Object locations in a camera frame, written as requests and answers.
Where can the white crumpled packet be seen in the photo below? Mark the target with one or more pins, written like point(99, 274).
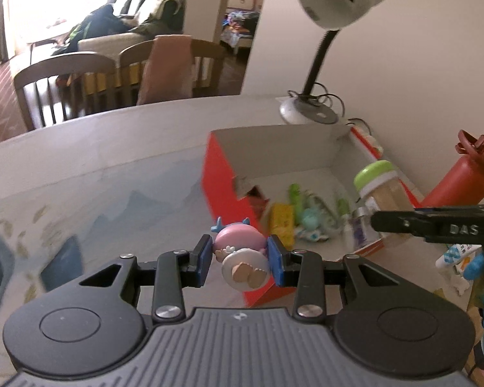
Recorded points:
point(371, 141)

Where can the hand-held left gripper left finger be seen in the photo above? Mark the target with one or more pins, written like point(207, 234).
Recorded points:
point(203, 260)

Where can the pink toy figurine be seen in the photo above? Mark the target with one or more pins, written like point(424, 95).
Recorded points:
point(238, 242)

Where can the red water bottle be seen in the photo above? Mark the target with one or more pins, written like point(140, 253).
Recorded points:
point(464, 181)

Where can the small white toy piece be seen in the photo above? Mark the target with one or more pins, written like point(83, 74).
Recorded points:
point(462, 286)

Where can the clear jar with green lid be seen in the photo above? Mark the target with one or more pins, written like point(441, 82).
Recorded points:
point(381, 193)

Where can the light green toy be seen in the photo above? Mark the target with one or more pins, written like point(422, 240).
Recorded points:
point(296, 195)

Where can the small green toy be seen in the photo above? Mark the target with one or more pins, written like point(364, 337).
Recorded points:
point(343, 207)

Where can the white and blue toy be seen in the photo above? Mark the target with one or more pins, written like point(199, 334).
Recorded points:
point(312, 235)

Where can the dark clothes pile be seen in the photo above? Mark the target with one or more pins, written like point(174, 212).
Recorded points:
point(96, 22)

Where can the blue toy figure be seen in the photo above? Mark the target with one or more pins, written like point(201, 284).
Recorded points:
point(476, 268)

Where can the teal toy dinosaur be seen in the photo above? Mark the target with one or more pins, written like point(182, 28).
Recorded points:
point(310, 217)

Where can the pink cloth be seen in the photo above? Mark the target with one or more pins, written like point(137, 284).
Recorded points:
point(167, 68)

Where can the small yellow box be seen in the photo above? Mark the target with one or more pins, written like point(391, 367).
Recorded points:
point(281, 221)

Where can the small purple and white bottle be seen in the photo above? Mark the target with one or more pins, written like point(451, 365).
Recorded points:
point(359, 227)

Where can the red and white cardboard box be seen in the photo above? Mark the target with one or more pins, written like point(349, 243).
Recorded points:
point(274, 153)

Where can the printed tablecloth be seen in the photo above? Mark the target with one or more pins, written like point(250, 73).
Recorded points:
point(84, 169)

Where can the colourful bedding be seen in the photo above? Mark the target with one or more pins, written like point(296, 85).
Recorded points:
point(238, 28)

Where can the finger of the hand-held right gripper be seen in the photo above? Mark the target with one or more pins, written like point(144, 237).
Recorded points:
point(395, 221)

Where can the wooden chair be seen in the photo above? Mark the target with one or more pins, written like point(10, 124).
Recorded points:
point(64, 62)
point(209, 48)

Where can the white and blue tube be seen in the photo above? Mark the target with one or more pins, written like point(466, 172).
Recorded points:
point(457, 258)

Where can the white and pink cabinet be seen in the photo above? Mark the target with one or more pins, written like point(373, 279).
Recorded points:
point(242, 0)

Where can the beige sofa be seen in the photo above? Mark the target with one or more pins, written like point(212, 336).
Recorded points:
point(117, 42)

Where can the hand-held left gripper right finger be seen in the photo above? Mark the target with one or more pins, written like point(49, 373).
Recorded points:
point(275, 262)

